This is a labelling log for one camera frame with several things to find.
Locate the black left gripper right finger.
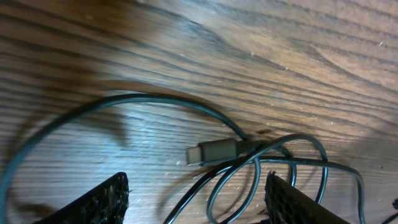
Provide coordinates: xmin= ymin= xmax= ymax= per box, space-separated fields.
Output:
xmin=265 ymin=171 xmax=348 ymax=224

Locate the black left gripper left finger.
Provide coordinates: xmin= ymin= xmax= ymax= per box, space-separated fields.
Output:
xmin=35 ymin=172 xmax=129 ymax=224

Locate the thick black USB cable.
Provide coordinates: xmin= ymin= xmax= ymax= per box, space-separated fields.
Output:
xmin=0 ymin=93 xmax=298 ymax=224

